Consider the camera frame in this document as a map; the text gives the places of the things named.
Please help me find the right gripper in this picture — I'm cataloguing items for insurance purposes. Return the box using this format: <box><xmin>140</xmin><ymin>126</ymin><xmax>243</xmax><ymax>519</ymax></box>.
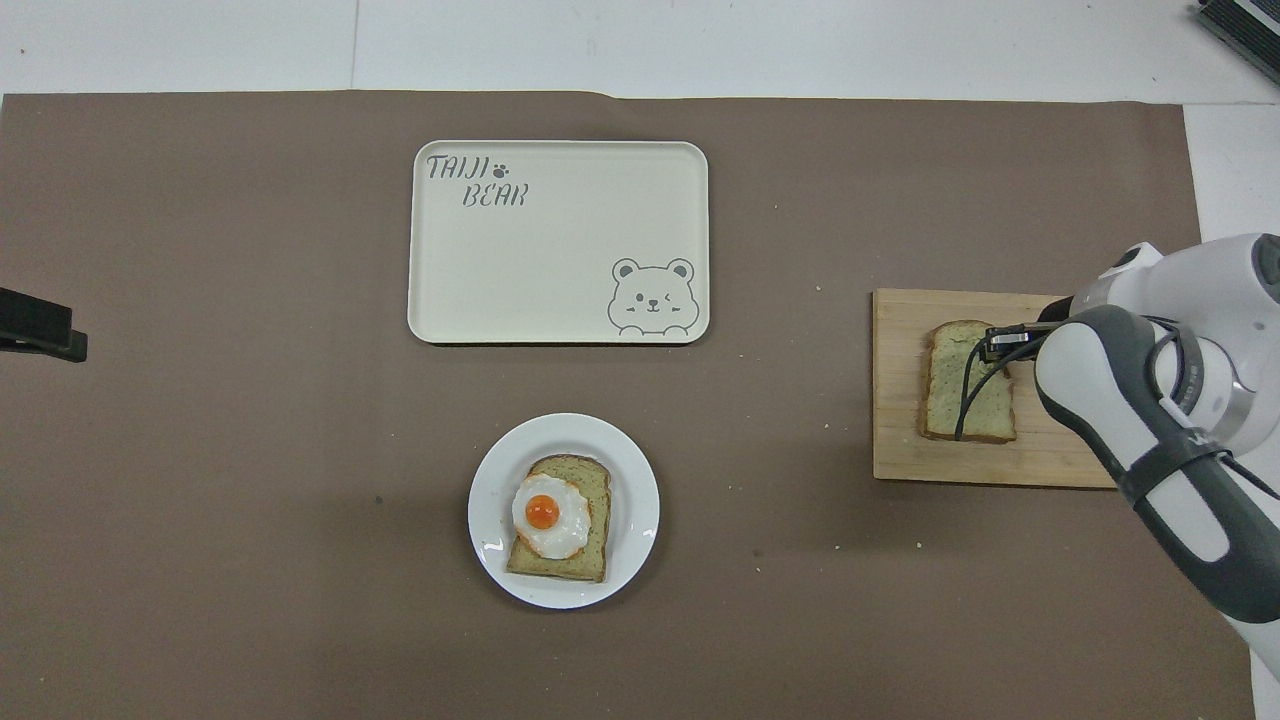
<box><xmin>979</xmin><ymin>316</ymin><xmax>1214</xmax><ymax>428</ymax></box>

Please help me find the black cable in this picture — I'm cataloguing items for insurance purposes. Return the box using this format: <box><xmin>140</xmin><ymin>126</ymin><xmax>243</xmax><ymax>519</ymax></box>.
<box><xmin>955</xmin><ymin>338</ymin><xmax>1036</xmax><ymax>443</ymax></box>

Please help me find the cream tray with bear print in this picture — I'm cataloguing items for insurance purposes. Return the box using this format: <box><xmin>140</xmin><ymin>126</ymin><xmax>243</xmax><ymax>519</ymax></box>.
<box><xmin>407</xmin><ymin>140</ymin><xmax>711</xmax><ymax>346</ymax></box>

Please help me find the fried egg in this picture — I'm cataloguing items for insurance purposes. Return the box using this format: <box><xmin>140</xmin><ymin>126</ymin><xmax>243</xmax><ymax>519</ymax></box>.
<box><xmin>511</xmin><ymin>473</ymin><xmax>593</xmax><ymax>561</ymax></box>

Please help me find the wooden cutting board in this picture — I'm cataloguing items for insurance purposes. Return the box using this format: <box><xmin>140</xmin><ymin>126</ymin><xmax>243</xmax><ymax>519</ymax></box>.
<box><xmin>872</xmin><ymin>288</ymin><xmax>1119</xmax><ymax>490</ymax></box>

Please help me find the plain bread slice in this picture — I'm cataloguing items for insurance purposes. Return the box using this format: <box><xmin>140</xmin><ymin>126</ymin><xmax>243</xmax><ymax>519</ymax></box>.
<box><xmin>918</xmin><ymin>319</ymin><xmax>1019</xmax><ymax>444</ymax></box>

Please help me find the white round plate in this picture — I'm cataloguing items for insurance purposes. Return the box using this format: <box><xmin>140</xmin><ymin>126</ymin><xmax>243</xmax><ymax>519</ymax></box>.
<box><xmin>467</xmin><ymin>412</ymin><xmax>661</xmax><ymax>611</ymax></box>

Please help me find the bread slice with fried egg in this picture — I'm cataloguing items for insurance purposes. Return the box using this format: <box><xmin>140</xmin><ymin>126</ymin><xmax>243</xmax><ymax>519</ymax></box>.
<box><xmin>505</xmin><ymin>454</ymin><xmax>613</xmax><ymax>584</ymax></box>

